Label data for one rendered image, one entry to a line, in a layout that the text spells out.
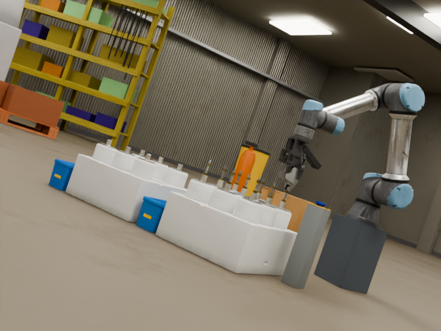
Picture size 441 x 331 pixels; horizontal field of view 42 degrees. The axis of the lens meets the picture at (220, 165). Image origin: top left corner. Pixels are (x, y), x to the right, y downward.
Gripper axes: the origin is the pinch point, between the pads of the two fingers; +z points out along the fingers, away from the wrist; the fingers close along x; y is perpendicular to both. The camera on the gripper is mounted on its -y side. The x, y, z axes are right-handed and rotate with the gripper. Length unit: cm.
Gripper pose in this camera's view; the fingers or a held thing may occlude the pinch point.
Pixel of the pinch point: (289, 187)
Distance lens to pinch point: 230.8
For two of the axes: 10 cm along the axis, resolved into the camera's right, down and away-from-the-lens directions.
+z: -3.3, 9.4, 0.1
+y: -8.7, -3.0, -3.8
